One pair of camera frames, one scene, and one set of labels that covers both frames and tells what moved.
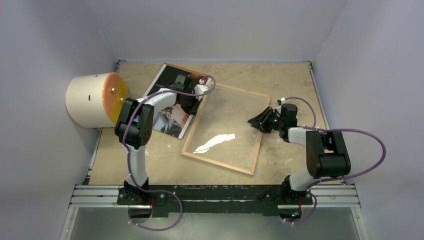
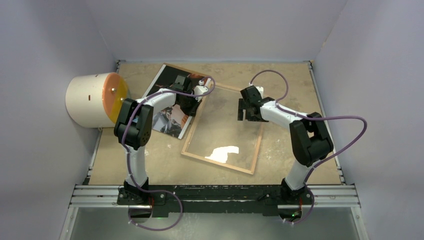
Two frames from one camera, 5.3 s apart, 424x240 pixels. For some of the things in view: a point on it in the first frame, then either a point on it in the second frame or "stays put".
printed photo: [172, 121] stays put
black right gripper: [260, 121] → [242, 106]
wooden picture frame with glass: [219, 132] stays put
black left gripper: [193, 110] stays put
